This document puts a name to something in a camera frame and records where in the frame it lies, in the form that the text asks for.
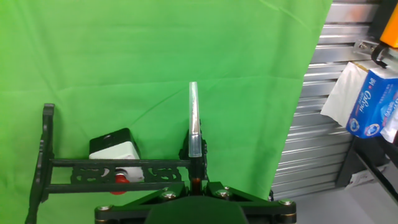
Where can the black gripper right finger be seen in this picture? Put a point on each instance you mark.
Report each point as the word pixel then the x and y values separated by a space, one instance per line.
pixel 264 211

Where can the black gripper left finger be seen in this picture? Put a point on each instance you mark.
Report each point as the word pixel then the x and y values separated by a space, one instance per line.
pixel 140 208

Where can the brown calligraphy brush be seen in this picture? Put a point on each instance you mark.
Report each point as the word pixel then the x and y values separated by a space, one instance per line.
pixel 194 124

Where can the black carved pen rack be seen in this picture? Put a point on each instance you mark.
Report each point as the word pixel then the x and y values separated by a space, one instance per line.
pixel 46 161

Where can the white box with red button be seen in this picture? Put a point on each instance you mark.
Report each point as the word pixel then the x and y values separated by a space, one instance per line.
pixel 115 151

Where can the black stand leg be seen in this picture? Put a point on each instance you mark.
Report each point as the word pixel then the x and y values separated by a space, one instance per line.
pixel 363 168

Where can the blue tissue pack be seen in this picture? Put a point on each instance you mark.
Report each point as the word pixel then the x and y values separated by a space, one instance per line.
pixel 370 102

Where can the green cloth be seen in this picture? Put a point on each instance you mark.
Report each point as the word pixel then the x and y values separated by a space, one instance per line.
pixel 124 46

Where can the orange button box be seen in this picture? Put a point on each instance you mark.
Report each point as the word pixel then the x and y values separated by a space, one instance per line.
pixel 391 34

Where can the small metal bracket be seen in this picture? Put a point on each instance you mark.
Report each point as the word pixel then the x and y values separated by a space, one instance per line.
pixel 367 46

